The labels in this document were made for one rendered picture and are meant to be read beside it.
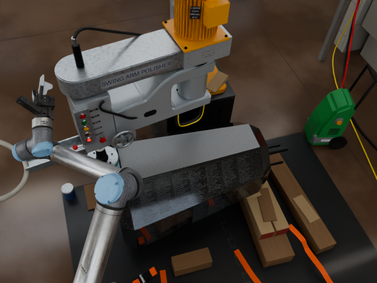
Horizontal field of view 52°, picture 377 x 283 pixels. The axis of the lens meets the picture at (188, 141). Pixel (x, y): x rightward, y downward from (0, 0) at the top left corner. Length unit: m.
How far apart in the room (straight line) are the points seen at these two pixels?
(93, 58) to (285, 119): 2.57
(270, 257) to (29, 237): 1.95
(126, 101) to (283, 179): 1.81
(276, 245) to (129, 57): 1.91
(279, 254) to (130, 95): 1.73
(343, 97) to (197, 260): 1.93
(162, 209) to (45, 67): 2.62
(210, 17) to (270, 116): 2.33
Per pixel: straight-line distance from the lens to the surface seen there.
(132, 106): 2.26
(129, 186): 1.56
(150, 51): 2.11
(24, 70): 4.78
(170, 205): 2.70
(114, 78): 2.04
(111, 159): 2.66
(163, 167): 2.66
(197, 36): 2.14
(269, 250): 3.21
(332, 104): 3.77
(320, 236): 3.40
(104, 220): 1.58
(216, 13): 2.00
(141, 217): 2.68
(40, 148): 1.84
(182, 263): 3.09
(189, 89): 2.41
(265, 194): 3.29
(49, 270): 3.35
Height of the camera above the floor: 3.04
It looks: 53 degrees down
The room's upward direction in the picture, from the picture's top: 4 degrees clockwise
